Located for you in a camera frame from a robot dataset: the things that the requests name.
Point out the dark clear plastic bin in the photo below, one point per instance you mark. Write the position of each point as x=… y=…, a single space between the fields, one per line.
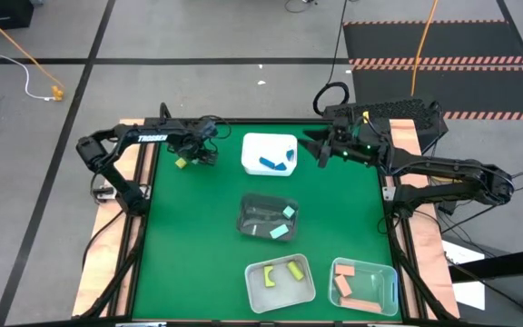
x=261 y=213

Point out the yellow arch block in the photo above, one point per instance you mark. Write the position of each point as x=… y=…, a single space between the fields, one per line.
x=268 y=277

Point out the white plastic bin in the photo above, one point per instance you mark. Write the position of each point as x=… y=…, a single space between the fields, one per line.
x=266 y=144

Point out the long blue block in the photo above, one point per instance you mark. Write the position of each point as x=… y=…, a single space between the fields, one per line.
x=267 y=161

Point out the medium orange block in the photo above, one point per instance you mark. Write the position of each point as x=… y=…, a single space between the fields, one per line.
x=342 y=285

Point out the small mint block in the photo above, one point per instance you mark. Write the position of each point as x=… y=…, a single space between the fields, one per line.
x=289 y=211

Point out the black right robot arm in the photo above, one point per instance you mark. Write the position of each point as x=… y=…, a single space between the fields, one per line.
x=447 y=169

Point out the short orange block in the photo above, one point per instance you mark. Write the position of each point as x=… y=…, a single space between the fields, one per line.
x=344 y=270

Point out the black metal stand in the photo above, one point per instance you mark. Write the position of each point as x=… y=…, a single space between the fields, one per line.
x=506 y=261

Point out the black mat with orange stripes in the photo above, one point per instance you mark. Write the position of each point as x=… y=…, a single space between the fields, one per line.
x=470 y=41

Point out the yellow rounded block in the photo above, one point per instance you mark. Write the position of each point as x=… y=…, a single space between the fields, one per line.
x=295 y=270

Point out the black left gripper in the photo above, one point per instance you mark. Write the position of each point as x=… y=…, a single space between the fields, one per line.
x=198 y=150

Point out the metal mounting bracket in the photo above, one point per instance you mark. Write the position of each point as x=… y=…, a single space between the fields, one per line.
x=103 y=193
x=388 y=193

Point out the long orange block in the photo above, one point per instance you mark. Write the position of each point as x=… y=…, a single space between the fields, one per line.
x=360 y=304

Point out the small blue block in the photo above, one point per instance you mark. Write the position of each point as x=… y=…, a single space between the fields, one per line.
x=290 y=155

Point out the blue triangular block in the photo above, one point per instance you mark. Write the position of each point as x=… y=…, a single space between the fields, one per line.
x=280 y=166

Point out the long mint block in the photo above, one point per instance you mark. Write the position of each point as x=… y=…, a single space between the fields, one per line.
x=279 y=231

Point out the yellow cube block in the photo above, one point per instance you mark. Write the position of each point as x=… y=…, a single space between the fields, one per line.
x=180 y=162

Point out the wooden table board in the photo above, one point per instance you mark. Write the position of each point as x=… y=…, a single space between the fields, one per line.
x=107 y=254

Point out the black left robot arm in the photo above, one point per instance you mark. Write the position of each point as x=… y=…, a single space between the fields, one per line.
x=152 y=136

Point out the white paper sheet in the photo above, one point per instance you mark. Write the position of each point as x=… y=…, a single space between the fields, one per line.
x=468 y=290

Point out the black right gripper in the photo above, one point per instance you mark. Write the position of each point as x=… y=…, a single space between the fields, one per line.
x=352 y=147

